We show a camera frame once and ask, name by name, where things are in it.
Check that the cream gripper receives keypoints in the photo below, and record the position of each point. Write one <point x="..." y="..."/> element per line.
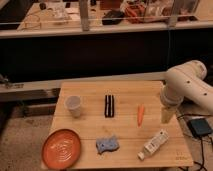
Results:
<point x="166" y="114"/>

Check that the black eraser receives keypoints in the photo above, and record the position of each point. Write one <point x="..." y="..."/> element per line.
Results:
<point x="109" y="108"/>

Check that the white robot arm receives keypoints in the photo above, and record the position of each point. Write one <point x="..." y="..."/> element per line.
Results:
<point x="185" y="81"/>

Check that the orange carrot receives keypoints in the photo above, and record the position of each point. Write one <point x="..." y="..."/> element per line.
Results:
<point x="140" y="114"/>

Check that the black power adapter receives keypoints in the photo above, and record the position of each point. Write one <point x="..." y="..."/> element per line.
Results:
<point x="199" y="127"/>

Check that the white plastic bottle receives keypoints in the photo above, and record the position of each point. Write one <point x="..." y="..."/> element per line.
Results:
<point x="153" y="144"/>

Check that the wooden table board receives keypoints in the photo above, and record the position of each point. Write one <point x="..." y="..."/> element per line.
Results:
<point x="92" y="125"/>

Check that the orange tool on shelf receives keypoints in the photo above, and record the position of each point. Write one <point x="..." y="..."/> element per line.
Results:
<point x="135" y="13"/>

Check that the black bag on shelf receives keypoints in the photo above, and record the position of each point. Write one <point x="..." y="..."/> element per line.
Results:
<point x="113" y="17"/>

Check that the orange plate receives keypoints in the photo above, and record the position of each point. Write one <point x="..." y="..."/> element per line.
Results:
<point x="61" y="149"/>

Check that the metal rail beam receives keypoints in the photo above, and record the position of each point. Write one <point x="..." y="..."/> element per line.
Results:
<point x="50" y="88"/>

